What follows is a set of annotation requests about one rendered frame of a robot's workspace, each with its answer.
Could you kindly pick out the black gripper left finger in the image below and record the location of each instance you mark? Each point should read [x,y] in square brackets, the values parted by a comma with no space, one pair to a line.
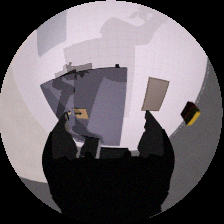
[59,148]

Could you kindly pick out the tan square mat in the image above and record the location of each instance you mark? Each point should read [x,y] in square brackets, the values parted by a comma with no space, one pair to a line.
[83,111]

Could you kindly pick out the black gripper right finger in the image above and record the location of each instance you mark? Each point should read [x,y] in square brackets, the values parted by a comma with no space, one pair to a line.
[156,146]

